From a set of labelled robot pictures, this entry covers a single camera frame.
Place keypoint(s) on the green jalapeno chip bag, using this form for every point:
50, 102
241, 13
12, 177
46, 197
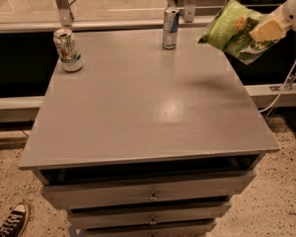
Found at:
230, 32

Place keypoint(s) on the grey drawer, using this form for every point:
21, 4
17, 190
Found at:
148, 215
137, 191
174, 229

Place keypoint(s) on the middle grey drawer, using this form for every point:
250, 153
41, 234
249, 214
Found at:
148, 215

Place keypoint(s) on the grey metal railing frame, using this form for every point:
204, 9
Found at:
66, 20

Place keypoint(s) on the black white sneaker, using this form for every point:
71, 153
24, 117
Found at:
16, 222

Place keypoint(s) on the silver blue redbull can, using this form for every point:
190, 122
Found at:
170, 28

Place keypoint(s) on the white green soda can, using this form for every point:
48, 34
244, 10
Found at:
70, 56

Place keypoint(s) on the bottom grey drawer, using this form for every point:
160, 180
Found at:
174, 229

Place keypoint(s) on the top grey drawer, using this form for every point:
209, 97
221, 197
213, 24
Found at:
137, 191

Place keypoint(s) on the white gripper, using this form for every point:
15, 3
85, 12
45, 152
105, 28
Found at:
294, 13

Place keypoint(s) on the grey drawer cabinet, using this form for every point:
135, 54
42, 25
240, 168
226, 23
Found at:
138, 111

